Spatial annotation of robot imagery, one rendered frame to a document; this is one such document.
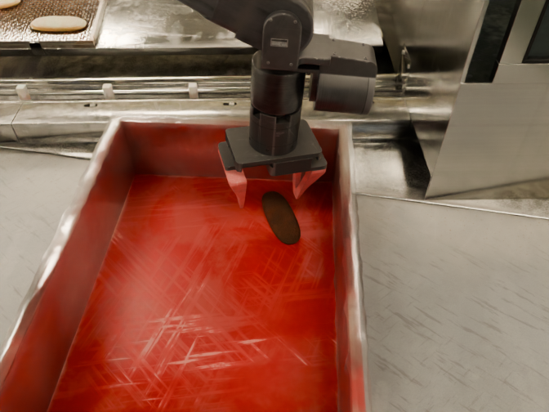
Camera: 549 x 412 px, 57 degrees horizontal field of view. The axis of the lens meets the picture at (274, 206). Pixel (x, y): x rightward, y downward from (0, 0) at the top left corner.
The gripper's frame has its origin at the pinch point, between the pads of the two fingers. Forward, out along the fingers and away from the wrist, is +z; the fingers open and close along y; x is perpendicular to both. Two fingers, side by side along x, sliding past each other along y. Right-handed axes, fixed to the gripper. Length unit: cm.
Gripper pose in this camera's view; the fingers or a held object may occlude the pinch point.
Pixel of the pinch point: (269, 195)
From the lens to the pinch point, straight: 65.9
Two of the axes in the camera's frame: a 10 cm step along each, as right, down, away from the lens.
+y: -9.6, 1.6, -2.4
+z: -0.6, 6.9, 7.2
